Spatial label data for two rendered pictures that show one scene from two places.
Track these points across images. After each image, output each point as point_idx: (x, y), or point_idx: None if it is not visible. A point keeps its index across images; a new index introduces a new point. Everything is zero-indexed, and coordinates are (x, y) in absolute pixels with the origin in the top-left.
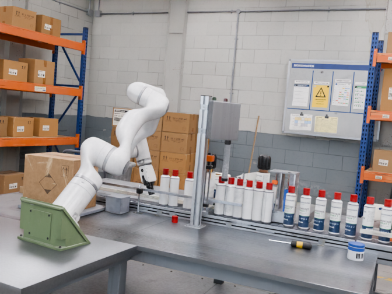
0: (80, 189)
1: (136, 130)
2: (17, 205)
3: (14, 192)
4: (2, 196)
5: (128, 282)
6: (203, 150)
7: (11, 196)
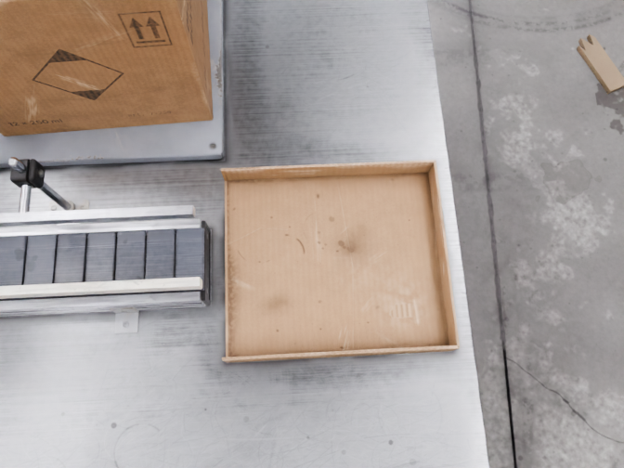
0: None
1: None
2: (251, 13)
3: (448, 165)
4: (407, 78)
5: None
6: None
7: (379, 94)
